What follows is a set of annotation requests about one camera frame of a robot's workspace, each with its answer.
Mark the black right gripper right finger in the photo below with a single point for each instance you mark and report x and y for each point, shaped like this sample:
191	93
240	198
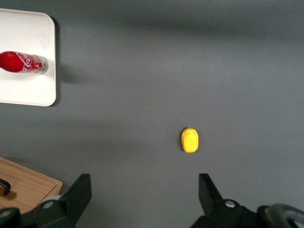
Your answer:
213	209

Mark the cream rectangular tray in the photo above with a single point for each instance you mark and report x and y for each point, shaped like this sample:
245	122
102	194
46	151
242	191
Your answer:
26	31

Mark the oak wooden drawer cabinet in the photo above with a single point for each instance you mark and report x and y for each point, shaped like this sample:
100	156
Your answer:
35	180

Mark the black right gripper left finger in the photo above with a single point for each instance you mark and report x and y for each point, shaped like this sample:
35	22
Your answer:
73	204

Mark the red coke bottle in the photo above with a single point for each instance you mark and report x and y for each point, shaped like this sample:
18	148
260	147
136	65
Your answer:
16	62

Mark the yellow toy lemon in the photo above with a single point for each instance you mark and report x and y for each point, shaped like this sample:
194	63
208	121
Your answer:
190	141

